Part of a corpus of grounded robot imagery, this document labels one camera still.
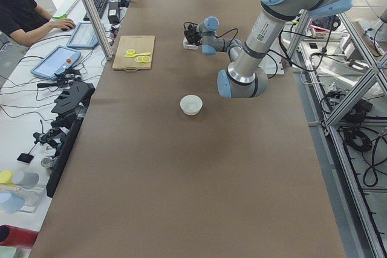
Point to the blue teach pendant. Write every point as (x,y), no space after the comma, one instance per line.
(56,62)
(83,37)

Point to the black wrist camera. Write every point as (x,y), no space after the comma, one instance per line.
(189,25)

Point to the clear plastic egg box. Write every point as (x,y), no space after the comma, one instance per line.
(188,45)

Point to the aluminium frame post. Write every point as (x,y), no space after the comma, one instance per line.
(98,28)

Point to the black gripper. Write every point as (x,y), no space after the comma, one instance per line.
(192,36)

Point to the yellow cup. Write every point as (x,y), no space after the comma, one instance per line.
(6,177)

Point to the red cylinder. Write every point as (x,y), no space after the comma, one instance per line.
(12,236)

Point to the lemon slice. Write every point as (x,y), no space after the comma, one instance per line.
(130,52)
(142,59)

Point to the black keyboard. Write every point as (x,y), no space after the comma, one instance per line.
(100,6)

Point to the white bowl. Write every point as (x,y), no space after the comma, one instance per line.
(191,104)

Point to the grey cup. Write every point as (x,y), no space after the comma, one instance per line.
(27,180)

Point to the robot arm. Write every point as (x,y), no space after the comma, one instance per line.
(243,77)

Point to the light blue cup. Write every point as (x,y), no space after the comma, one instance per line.
(11,202)

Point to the wooden cutting board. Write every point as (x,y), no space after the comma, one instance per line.
(141,44)

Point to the seated person in black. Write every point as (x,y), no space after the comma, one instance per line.
(26,22)

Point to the yellow plastic knife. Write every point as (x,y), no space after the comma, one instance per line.
(138,54)

